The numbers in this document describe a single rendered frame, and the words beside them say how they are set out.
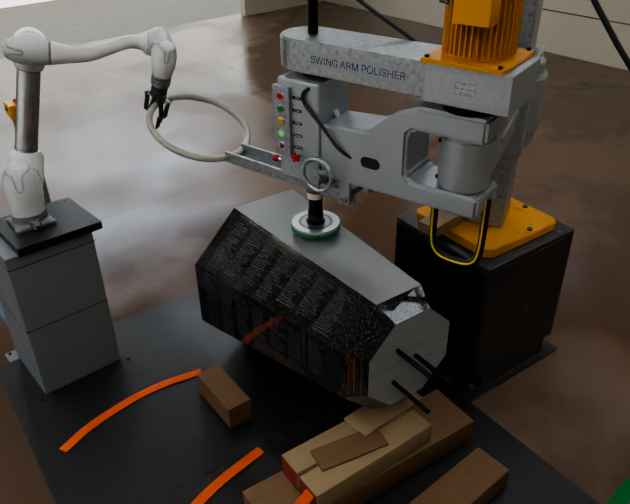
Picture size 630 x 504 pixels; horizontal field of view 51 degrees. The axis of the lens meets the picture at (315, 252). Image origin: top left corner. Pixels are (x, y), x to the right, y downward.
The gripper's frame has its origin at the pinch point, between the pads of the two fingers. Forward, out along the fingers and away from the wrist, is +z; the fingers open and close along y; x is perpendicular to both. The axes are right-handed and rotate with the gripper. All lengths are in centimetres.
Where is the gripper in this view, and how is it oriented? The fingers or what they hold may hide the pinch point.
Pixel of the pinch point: (154, 120)
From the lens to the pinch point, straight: 331.5
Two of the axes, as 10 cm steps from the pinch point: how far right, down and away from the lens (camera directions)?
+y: 8.8, 4.6, -0.6
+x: 3.6, -5.8, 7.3
